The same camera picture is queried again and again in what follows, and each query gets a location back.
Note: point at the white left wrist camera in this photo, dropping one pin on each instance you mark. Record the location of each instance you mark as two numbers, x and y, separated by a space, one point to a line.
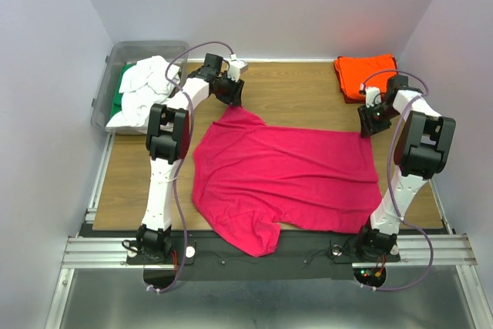
235 68

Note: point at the small electronics board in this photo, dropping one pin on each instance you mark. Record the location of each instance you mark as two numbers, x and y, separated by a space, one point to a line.
371 274

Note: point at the pink t shirt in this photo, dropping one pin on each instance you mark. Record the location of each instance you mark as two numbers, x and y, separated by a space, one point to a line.
251 178

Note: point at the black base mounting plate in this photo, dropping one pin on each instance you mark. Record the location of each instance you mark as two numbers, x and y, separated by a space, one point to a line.
299 255

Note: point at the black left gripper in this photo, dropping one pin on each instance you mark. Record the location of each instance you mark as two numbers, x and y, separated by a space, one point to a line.
234 96

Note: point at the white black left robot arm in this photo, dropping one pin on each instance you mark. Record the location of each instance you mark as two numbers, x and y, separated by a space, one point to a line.
168 137

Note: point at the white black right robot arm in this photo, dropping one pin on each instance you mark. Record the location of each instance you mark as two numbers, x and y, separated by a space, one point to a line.
419 150

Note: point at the aluminium frame rail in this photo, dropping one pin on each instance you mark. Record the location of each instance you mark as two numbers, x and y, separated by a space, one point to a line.
449 250

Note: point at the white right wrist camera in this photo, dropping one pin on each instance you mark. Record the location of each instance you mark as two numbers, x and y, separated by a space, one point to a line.
372 95

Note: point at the clear plastic bin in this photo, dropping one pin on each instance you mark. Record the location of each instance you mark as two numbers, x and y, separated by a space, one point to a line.
123 56

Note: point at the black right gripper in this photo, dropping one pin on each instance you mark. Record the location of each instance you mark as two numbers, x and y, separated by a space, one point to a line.
368 126

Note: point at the white t shirt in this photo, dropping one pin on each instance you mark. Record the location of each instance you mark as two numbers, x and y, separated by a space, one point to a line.
149 82

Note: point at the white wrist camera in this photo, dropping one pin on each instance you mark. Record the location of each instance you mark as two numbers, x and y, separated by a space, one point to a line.
235 68
372 95

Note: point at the green t shirt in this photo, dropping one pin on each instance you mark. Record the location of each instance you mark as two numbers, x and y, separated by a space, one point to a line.
120 92

